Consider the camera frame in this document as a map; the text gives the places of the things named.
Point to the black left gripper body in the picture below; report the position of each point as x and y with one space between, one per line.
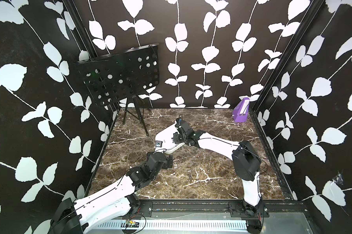
166 165

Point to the purple box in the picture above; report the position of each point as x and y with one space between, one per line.
240 112

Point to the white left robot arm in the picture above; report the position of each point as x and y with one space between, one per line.
118 199

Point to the white plastic storage box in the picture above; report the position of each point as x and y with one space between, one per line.
164 142

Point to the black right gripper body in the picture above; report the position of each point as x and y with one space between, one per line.
179 139

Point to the black tripod music stand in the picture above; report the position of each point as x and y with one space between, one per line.
114 77

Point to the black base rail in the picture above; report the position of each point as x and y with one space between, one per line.
234 207

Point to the white perforated cable duct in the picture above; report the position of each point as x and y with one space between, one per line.
175 225

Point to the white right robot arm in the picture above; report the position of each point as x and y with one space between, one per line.
245 159

